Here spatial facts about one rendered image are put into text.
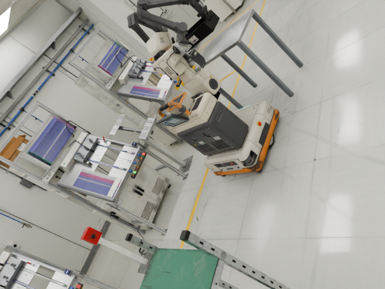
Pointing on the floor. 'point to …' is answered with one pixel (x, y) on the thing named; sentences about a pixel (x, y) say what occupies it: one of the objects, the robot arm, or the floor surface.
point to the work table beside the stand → (224, 43)
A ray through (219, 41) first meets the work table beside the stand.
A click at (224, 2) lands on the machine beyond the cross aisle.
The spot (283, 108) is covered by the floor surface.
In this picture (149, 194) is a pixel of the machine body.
